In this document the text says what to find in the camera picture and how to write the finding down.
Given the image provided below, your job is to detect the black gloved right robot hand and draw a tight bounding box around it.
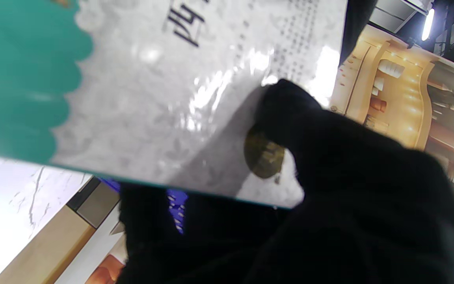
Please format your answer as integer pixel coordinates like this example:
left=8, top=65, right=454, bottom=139
left=116, top=79, right=454, bottom=284

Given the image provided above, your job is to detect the white and teal book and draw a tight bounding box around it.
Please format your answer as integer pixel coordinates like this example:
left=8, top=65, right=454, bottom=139
left=0, top=0, right=349, bottom=209

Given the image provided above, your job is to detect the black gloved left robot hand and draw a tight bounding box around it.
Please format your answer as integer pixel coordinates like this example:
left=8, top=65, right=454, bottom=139
left=339, top=0, right=378, bottom=65

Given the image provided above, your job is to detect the blue perforated plastic file holder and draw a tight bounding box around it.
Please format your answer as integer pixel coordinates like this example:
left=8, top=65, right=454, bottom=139
left=99, top=177, right=190, bottom=235

